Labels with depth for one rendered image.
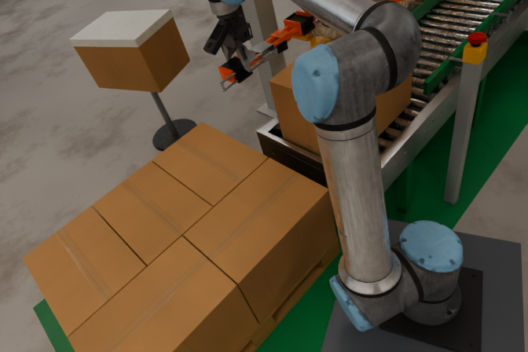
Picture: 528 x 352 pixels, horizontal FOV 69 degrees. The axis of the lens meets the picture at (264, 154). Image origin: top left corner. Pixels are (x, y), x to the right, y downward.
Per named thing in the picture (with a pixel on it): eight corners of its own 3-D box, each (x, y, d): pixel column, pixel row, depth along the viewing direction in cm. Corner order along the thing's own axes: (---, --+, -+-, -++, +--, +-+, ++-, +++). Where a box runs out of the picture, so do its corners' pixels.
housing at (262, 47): (263, 51, 146) (261, 40, 143) (276, 54, 142) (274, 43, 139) (251, 60, 143) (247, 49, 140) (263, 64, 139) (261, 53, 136)
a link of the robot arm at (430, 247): (471, 284, 103) (481, 247, 92) (417, 315, 101) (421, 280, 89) (430, 243, 115) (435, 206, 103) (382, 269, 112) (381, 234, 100)
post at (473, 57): (447, 192, 227) (471, 38, 160) (459, 198, 223) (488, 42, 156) (441, 200, 224) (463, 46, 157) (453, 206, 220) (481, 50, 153)
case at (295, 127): (350, 83, 233) (344, 22, 206) (411, 102, 208) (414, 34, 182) (284, 142, 208) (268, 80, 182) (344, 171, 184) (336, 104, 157)
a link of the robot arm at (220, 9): (220, 4, 115) (201, 0, 121) (225, 20, 118) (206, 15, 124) (241, -9, 118) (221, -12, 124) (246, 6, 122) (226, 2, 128)
